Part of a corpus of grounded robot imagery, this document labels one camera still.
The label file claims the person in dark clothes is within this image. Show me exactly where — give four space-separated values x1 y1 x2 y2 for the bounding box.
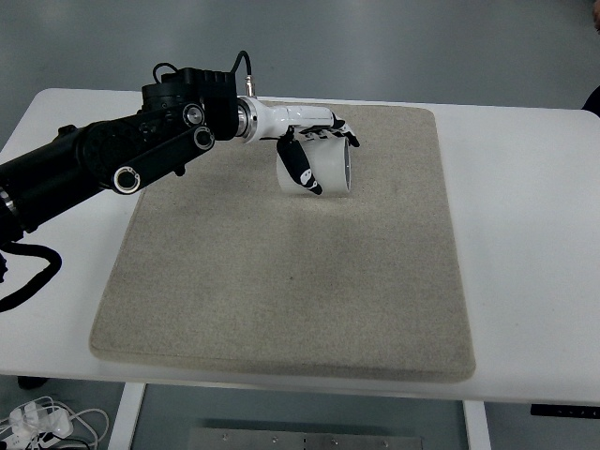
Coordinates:
582 0 600 116

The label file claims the black sleeved arm cable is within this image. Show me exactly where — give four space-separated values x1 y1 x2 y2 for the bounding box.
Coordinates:
0 241 64 313

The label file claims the white table leg frame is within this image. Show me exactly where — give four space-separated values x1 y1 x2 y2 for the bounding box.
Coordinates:
108 382 146 450

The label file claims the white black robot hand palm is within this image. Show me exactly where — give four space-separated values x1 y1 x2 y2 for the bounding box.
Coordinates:
236 97 345 143

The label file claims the white power strip with cables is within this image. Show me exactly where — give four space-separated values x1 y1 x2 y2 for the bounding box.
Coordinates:
1 396 111 449

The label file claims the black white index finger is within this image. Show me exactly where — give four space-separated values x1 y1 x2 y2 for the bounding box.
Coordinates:
339 124 360 147

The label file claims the metal base plate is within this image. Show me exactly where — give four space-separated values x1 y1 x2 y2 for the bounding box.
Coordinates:
187 427 423 450

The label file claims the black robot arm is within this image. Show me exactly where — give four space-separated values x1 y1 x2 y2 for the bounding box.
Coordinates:
1 67 359 245

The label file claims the beige felt mat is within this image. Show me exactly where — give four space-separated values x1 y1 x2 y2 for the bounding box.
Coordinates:
89 104 476 383

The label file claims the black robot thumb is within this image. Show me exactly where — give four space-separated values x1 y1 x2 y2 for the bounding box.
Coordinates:
276 137 323 195

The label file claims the white ribbed cup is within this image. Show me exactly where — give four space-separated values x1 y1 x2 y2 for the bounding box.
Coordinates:
300 137 352 197

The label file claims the black table control panel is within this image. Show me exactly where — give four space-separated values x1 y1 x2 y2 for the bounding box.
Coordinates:
530 404 599 419

